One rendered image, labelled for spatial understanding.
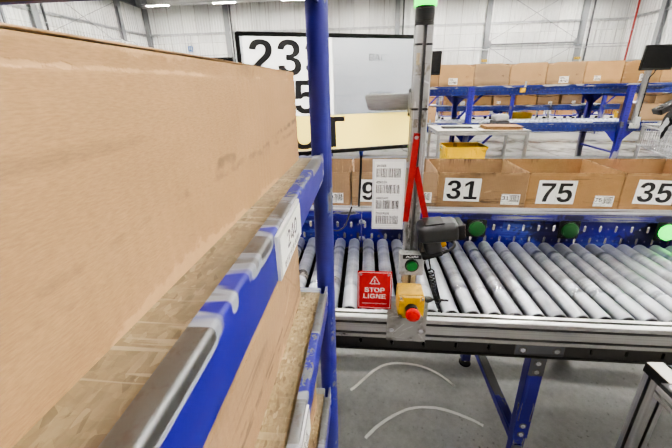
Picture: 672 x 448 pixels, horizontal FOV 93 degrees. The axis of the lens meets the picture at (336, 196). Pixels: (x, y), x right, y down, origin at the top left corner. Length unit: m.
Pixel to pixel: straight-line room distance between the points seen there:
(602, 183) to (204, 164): 1.72
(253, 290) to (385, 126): 0.80
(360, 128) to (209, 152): 0.74
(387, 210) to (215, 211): 0.71
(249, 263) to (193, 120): 0.07
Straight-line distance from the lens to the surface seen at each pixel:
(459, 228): 0.87
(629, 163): 2.20
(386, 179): 0.85
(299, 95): 0.86
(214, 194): 0.19
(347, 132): 0.89
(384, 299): 1.01
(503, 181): 1.60
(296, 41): 0.87
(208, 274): 0.17
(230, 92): 0.22
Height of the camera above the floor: 1.42
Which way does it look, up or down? 19 degrees down
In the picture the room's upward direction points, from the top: 1 degrees counter-clockwise
